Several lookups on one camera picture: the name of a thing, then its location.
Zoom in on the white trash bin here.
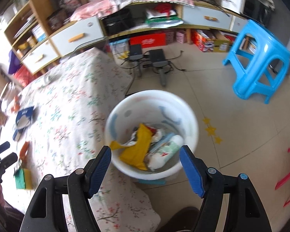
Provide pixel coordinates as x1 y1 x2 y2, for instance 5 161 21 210
105 90 199 181

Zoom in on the white green-label plastic bottle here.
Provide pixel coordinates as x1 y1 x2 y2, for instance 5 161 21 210
145 135 184 171

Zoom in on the orange wrapper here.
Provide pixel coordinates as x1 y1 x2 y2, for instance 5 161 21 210
19 141 30 161

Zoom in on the white drawer cabinet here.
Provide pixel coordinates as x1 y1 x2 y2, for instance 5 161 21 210
4 0 247 74

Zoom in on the glass jar with oranges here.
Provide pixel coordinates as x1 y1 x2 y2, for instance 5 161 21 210
0 82 22 113

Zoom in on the floral tablecloth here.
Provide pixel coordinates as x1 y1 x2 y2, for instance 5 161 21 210
0 48 161 231

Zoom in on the blue plastic stool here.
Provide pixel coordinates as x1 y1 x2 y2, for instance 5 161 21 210
223 19 290 104

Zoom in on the yellow plastic bag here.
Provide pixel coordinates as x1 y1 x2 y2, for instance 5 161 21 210
110 124 152 171

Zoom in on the green yellow sponge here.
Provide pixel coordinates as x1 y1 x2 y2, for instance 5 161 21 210
14 168 33 190

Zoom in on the red cardboard box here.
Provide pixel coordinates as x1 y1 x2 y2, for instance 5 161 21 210
129 32 166 49

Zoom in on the torn blue paper box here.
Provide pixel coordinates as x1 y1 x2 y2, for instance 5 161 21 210
12 106 34 141

